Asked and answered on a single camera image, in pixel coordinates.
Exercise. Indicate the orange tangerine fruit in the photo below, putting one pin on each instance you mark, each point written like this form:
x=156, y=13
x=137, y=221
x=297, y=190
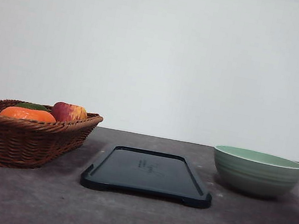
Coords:
x=28, y=114

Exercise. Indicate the brown wicker basket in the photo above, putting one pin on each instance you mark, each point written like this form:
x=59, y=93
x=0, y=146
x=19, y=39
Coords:
x=32, y=134

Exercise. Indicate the dark green fruit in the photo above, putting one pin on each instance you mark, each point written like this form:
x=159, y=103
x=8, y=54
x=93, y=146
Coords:
x=32, y=106

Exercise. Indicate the red yellow apple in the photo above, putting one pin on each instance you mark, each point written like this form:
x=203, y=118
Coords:
x=67, y=112

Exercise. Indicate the light green ceramic bowl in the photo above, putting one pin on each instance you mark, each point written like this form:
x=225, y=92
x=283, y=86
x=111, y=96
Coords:
x=255, y=172

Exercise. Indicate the dark teal rectangular tray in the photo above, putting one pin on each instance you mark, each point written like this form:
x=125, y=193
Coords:
x=146, y=173

